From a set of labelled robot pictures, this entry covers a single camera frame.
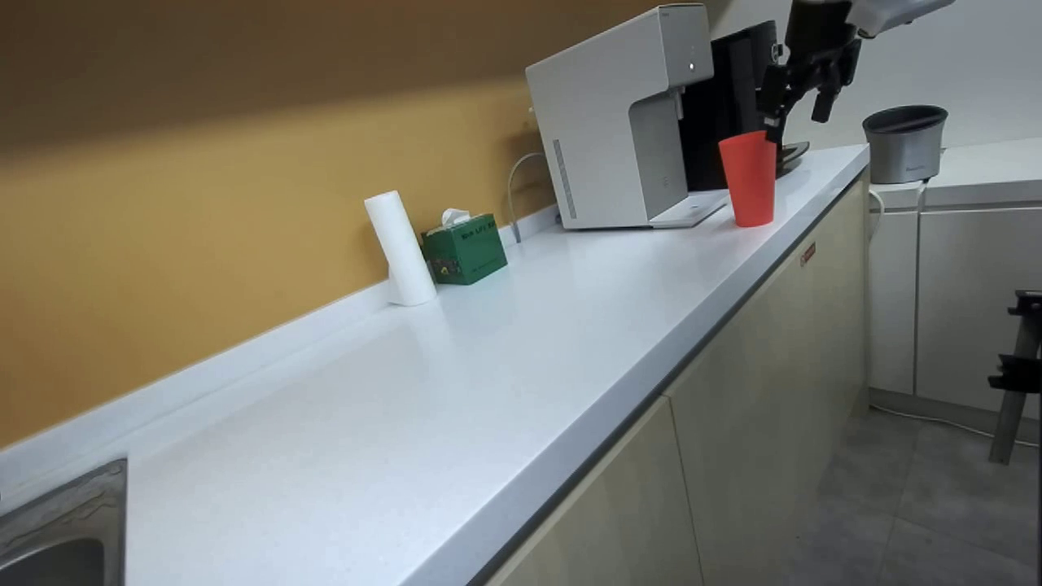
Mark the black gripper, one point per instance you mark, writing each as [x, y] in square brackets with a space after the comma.
[819, 34]

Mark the orange plastic cup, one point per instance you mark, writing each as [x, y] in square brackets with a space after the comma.
[749, 180]

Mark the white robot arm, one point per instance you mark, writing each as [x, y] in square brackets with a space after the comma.
[895, 11]

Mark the grey white coffee machine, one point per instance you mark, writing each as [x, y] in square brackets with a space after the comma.
[606, 108]

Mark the black box appliance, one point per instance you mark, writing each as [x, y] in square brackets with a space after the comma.
[716, 118]

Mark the grey round pot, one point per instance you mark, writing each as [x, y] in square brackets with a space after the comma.
[904, 148]

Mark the white side cabinet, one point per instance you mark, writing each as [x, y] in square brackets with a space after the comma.
[978, 273]

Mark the beige cabinet door with sticker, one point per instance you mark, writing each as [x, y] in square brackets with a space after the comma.
[839, 348]

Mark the black tripod stand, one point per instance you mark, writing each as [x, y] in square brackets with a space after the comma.
[1017, 369]

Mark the green tissue box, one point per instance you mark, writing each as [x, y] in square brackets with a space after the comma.
[463, 252]

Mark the white paper roll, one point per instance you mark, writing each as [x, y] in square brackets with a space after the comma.
[399, 248]

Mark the steel sink basin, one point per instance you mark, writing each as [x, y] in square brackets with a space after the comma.
[52, 531]

